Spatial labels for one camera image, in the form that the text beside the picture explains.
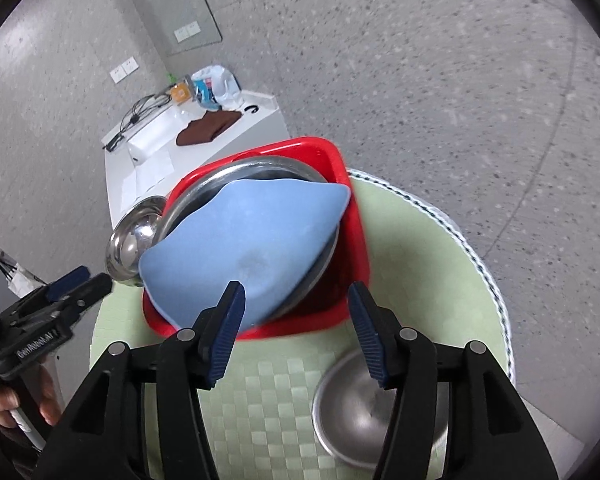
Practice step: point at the glass panel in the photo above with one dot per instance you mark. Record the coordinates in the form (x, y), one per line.
(172, 5)

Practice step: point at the white wall socket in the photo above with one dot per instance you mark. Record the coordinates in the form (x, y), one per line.
(187, 32)
(124, 69)

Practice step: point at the white paper roll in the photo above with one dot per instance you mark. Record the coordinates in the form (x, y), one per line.
(152, 137)

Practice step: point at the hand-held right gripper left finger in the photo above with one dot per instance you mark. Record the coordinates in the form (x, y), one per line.
(223, 340)

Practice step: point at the white cabinet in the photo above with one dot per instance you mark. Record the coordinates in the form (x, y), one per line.
(145, 160)

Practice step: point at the small steel bowl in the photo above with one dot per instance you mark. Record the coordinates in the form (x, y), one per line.
(130, 245)

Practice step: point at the brown cloth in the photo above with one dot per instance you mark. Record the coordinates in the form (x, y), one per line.
(207, 126)

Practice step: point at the blue plate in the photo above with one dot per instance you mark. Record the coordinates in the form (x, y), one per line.
(245, 255)

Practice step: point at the person's left hand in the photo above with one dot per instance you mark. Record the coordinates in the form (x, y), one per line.
(10, 400)

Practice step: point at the orange packet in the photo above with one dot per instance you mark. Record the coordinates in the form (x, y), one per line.
(180, 92)

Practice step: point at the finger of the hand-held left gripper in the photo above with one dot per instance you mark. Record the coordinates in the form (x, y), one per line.
(92, 287)
(69, 281)

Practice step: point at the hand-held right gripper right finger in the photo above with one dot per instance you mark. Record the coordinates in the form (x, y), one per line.
(369, 340)

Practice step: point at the clear plastic bag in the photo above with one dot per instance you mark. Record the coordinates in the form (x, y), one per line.
(215, 85)

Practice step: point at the red plastic basin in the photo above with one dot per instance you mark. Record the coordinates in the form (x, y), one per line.
(330, 240)

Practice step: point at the green woven placemat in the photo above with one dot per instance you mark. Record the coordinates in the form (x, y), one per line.
(420, 270)

